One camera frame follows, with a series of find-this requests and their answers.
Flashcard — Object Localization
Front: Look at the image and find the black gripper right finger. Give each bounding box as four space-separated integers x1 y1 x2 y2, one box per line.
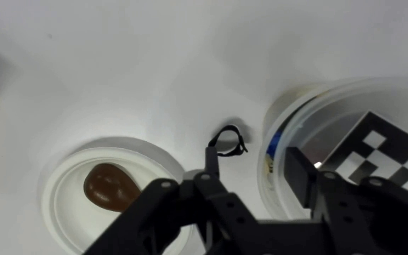
283 146 408 255

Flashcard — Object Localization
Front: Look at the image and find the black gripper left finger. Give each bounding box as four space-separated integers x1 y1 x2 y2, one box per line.
82 146 262 255

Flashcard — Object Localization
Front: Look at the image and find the white lid with marker tag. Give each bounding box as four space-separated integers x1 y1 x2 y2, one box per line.
262 77 408 221

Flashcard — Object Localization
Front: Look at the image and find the clear round container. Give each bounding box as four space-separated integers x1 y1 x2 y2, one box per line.
258 87 319 214

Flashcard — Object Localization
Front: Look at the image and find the brown toy chicken drumstick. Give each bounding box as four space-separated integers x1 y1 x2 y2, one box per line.
82 162 141 214

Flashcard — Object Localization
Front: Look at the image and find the black binder clip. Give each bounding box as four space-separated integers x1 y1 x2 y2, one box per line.
208 125 249 159

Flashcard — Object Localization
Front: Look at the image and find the white round plate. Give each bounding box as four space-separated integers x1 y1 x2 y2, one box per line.
39 136 187 255

